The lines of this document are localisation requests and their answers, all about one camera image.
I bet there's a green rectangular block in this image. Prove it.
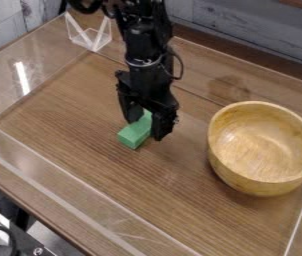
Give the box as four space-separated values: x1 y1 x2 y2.
118 111 151 150

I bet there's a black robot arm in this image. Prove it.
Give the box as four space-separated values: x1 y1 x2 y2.
67 0 183 141

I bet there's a brown wooden bowl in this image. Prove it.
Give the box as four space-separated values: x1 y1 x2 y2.
208 101 302 197

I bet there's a clear acrylic tray wall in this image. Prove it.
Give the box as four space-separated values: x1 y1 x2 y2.
0 18 302 256

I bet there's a black metal clamp base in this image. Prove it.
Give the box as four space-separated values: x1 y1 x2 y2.
10 223 58 256

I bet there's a black cable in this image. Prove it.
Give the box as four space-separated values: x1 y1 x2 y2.
0 223 27 256

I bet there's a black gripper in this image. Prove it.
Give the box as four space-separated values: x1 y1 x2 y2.
115 56 179 141

